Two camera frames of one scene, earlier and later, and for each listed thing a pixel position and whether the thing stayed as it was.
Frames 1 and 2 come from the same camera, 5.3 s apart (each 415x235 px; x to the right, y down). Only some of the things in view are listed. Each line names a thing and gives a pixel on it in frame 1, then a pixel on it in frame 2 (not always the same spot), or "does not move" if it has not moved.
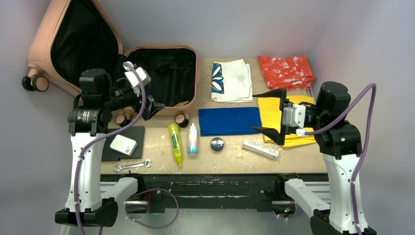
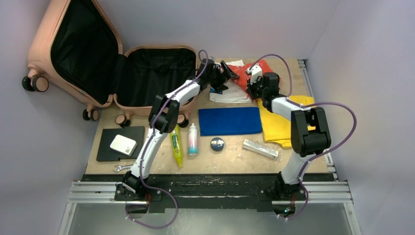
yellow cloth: [270, 115] does not move
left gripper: [152, 106] → [220, 87]
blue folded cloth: [221, 121] does not move
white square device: [123, 145] does not move
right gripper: [288, 124] → [250, 87]
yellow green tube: [174, 130] does not move
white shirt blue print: [231, 82] does not move
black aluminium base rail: [191, 192] does not move
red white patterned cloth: [287, 72] → [241, 71]
